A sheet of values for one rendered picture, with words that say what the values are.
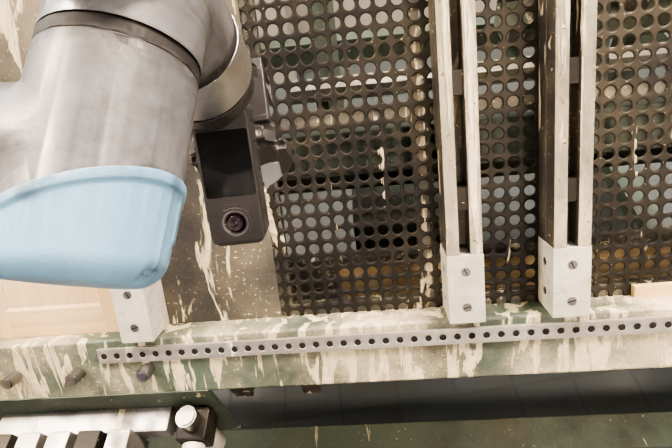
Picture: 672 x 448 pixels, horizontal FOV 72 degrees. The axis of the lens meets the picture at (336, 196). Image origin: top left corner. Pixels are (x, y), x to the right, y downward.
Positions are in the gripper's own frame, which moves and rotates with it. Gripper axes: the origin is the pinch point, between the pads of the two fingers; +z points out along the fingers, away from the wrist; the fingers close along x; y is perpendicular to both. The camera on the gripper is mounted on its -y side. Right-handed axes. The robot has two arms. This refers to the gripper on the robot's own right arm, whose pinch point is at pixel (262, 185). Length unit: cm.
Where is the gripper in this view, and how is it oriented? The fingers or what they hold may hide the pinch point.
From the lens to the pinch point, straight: 52.7
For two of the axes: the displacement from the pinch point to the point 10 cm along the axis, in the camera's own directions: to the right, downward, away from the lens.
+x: -9.9, 1.6, 0.1
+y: -1.5, -9.5, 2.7
